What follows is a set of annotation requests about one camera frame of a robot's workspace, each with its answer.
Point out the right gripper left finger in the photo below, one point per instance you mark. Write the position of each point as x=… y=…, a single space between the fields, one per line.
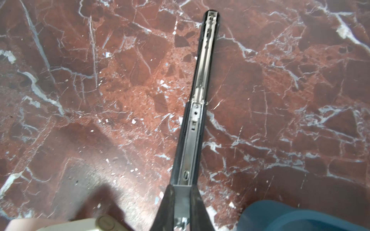
x=164 y=220

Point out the beige stapler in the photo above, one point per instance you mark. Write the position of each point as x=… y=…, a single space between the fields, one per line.
x=101 y=223

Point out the black stapler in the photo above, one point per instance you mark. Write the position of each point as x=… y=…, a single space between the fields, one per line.
x=188 y=151

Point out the teal plastic tray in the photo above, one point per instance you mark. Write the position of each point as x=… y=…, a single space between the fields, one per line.
x=268 y=215

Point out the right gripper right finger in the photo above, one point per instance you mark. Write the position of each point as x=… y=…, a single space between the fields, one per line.
x=199 y=217

